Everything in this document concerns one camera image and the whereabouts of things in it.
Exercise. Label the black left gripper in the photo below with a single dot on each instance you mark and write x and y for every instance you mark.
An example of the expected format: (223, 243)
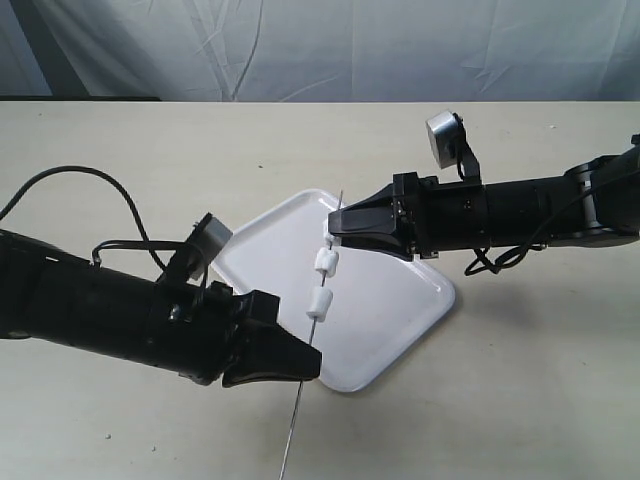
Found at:
(232, 338)

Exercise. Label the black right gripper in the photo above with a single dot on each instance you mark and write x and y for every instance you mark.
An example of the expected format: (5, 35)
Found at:
(431, 218)

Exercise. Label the thin metal skewer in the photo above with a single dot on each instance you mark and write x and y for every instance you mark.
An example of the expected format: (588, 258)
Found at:
(300, 388)

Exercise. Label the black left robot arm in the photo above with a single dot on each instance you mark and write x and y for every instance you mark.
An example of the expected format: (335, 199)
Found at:
(51, 295)

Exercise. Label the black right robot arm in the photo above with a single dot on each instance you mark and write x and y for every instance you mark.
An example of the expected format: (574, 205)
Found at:
(595, 204)

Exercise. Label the white rectangular plastic tray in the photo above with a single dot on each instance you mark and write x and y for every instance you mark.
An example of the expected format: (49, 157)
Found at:
(381, 305)

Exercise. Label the grey wrinkled backdrop cloth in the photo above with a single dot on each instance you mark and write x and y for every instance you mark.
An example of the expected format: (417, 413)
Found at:
(321, 51)

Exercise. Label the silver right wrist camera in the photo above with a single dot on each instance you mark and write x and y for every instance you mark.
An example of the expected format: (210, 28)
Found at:
(443, 131)

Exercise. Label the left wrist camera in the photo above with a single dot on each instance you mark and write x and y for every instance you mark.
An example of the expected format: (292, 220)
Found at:
(209, 237)

